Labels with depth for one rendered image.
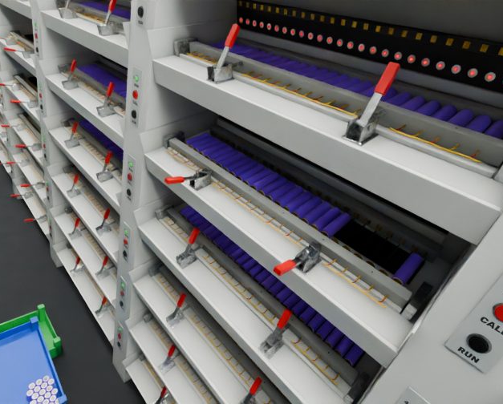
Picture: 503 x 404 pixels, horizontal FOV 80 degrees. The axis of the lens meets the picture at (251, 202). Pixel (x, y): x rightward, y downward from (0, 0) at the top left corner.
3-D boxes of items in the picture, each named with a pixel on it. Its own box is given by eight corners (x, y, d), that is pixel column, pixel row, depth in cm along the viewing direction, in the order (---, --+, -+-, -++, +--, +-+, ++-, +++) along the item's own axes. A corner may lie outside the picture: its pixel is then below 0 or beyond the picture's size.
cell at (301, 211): (320, 206, 56) (298, 223, 52) (312, 201, 57) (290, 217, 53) (322, 199, 54) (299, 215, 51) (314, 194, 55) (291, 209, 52)
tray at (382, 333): (386, 369, 39) (414, 333, 32) (147, 170, 71) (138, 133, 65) (444, 280, 49) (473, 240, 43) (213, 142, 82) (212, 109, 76)
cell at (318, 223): (339, 217, 53) (317, 236, 50) (330, 212, 54) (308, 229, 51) (342, 209, 52) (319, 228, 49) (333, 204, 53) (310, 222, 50)
